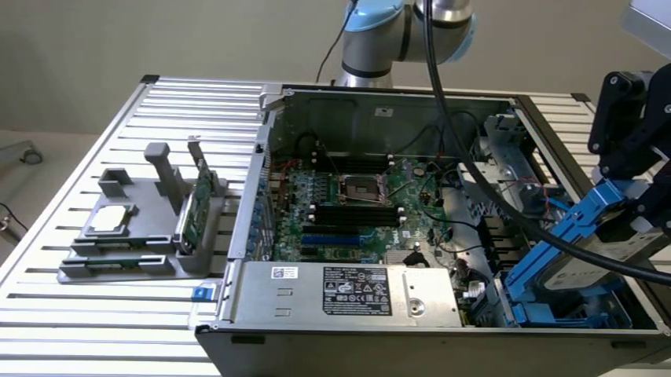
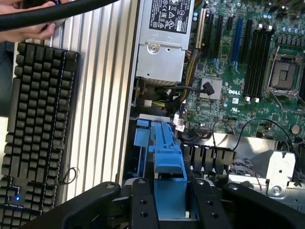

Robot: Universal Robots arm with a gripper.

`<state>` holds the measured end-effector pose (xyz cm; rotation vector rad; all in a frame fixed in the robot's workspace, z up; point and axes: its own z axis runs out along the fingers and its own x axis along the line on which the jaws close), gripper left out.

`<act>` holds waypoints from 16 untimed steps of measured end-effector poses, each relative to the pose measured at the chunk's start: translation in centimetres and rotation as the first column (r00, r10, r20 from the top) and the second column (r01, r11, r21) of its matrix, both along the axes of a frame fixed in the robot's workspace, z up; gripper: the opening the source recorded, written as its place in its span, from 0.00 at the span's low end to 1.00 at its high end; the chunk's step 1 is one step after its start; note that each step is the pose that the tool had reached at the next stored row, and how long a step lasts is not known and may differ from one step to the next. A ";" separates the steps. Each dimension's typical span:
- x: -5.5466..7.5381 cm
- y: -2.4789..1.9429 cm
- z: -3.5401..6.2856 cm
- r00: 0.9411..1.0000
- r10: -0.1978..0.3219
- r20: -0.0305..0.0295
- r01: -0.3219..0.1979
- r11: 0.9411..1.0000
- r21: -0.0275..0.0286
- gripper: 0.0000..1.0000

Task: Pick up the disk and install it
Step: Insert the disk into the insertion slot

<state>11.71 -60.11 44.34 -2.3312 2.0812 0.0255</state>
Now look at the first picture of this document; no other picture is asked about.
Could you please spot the metal drive cage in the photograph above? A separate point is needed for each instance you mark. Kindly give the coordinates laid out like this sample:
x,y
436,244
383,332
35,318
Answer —
x,y
506,157

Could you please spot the black table corner cap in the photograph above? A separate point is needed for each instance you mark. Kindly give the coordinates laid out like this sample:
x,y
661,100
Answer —
x,y
150,79
581,97

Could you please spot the green RAM stick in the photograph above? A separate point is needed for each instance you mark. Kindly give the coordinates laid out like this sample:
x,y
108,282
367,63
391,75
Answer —
x,y
126,244
123,265

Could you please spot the grey parts rack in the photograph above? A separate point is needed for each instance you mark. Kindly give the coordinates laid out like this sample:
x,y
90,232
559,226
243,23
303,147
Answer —
x,y
152,259

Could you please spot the green motherboard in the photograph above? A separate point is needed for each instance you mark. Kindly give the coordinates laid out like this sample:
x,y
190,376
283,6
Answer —
x,y
419,196

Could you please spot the small blue clip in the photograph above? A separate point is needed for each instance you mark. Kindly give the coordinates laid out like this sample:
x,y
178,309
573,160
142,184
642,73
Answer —
x,y
202,294

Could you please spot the blue expansion slot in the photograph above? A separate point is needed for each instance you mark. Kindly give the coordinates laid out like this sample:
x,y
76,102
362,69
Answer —
x,y
330,239

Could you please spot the metal CPU socket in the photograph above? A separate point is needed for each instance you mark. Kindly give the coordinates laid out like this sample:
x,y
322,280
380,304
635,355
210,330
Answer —
x,y
362,190

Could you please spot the black RAM slot bank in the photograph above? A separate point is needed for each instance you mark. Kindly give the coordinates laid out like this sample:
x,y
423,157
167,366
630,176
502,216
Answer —
x,y
356,214
356,163

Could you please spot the blue-railed disk bay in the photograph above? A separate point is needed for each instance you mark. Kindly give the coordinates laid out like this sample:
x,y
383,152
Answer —
x,y
544,318

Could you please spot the hard disk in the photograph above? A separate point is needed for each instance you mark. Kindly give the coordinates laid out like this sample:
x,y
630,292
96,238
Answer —
x,y
571,275

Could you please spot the silver power supply unit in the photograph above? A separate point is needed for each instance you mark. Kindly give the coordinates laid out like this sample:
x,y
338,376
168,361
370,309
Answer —
x,y
304,302

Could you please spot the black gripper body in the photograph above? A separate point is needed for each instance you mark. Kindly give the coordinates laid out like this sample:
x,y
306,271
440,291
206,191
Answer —
x,y
637,129

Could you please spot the silver chipset heatsink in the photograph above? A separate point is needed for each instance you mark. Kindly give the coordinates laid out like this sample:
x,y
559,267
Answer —
x,y
400,258

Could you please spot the grey caster wheel frame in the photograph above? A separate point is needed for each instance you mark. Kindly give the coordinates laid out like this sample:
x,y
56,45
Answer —
x,y
26,153

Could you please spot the silver blue-capped robot arm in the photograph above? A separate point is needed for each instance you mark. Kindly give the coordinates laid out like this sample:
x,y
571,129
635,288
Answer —
x,y
367,47

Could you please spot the silver CPU chip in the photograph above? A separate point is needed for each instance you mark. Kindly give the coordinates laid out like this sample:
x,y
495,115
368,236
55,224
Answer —
x,y
110,218

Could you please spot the green graphics card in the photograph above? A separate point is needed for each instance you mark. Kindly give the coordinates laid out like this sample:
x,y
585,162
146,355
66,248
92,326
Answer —
x,y
198,204

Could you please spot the open black PC case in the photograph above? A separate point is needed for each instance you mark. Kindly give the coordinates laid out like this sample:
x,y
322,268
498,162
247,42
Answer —
x,y
419,353

